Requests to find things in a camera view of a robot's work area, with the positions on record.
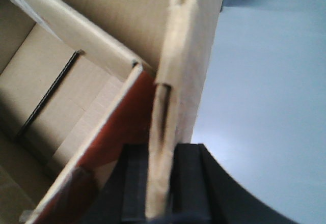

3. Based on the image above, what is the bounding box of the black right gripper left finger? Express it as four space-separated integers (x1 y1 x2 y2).
101 144 148 223

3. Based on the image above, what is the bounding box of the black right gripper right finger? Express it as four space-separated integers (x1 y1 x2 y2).
167 143 265 224

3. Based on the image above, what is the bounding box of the red printed cardboard box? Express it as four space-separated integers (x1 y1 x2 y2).
1 0 154 223

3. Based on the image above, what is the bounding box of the plain worn cardboard box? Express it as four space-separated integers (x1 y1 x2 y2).
145 0 227 221

